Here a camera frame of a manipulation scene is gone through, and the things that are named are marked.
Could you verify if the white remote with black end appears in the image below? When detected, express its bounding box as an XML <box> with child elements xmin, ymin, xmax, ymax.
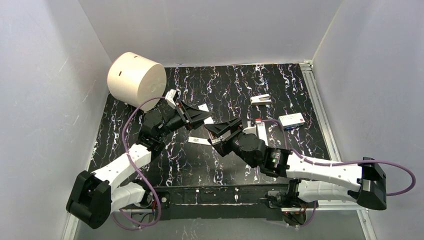
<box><xmin>198</xmin><ymin>103</ymin><xmax>216</xmax><ymax>140</ymax></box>

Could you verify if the white remote control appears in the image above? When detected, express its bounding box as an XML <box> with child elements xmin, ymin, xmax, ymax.
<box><xmin>188</xmin><ymin>136</ymin><xmax>211</xmax><ymax>146</ymax></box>

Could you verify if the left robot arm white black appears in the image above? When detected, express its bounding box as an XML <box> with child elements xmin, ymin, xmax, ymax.
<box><xmin>65</xmin><ymin>101</ymin><xmax>212</xmax><ymax>229</ymax></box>

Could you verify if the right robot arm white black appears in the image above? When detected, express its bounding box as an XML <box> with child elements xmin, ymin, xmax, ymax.
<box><xmin>205</xmin><ymin>118</ymin><xmax>387</xmax><ymax>211</ymax></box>

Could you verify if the small white charger device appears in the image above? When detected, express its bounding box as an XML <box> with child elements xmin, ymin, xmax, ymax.
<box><xmin>250</xmin><ymin>94</ymin><xmax>272</xmax><ymax>106</ymax></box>

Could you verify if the large white cylinder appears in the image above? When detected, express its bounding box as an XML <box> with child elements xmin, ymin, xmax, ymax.
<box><xmin>107</xmin><ymin>52</ymin><xmax>167</xmax><ymax>112</ymax></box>

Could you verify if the black base bar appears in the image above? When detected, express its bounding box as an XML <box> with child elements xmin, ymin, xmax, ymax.
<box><xmin>120</xmin><ymin>183</ymin><xmax>319</xmax><ymax>222</ymax></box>

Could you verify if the white box with red labels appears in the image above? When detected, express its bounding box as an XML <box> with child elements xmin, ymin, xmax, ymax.
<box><xmin>278</xmin><ymin>112</ymin><xmax>305</xmax><ymax>129</ymax></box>

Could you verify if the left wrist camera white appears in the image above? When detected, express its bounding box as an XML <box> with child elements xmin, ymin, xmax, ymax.
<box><xmin>165</xmin><ymin>89</ymin><xmax>178</xmax><ymax>109</ymax></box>

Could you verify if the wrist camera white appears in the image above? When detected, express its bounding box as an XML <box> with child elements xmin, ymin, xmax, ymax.
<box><xmin>165</xmin><ymin>89</ymin><xmax>178</xmax><ymax>109</ymax></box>
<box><xmin>242</xmin><ymin>118</ymin><xmax>265</xmax><ymax>136</ymax></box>

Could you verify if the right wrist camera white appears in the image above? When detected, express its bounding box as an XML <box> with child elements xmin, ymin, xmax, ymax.
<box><xmin>242</xmin><ymin>118</ymin><xmax>265</xmax><ymax>136</ymax></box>

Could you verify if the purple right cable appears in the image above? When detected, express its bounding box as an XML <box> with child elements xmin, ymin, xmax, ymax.
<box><xmin>261</xmin><ymin>119</ymin><xmax>417</xmax><ymax>229</ymax></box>

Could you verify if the aluminium frame rail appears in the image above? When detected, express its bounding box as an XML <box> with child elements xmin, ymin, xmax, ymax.
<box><xmin>299</xmin><ymin>60</ymin><xmax>377</xmax><ymax>240</ymax></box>

